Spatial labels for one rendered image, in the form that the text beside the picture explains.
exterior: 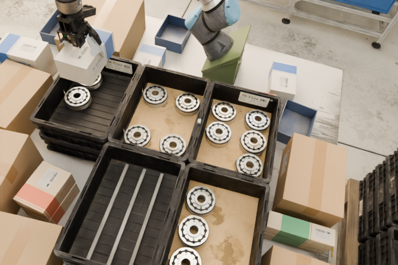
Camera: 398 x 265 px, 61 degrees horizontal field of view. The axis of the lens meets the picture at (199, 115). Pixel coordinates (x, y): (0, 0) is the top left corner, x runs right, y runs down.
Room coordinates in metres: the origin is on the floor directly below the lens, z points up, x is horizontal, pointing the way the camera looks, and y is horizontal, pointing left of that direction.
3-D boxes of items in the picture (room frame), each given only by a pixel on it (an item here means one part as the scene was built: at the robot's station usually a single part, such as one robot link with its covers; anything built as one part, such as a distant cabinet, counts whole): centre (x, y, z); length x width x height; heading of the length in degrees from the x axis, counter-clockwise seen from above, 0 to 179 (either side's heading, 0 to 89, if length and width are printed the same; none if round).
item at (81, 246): (0.37, 0.19, 0.87); 0.40 x 0.30 x 0.11; 173
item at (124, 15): (1.27, 0.53, 0.80); 0.40 x 0.30 x 0.20; 176
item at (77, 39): (0.81, 0.44, 1.25); 0.09 x 0.08 x 0.12; 170
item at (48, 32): (1.33, 0.78, 0.74); 0.20 x 0.15 x 0.07; 174
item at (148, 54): (1.15, 0.29, 0.74); 0.20 x 0.12 x 0.09; 172
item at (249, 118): (0.84, -0.24, 0.86); 0.10 x 0.10 x 0.01
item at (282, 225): (0.42, -0.42, 0.79); 0.24 x 0.06 x 0.06; 82
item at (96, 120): (0.81, 0.44, 0.87); 0.40 x 0.30 x 0.11; 173
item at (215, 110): (0.85, -0.10, 0.86); 0.10 x 0.10 x 0.01
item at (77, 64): (0.84, 0.43, 1.09); 0.20 x 0.12 x 0.09; 170
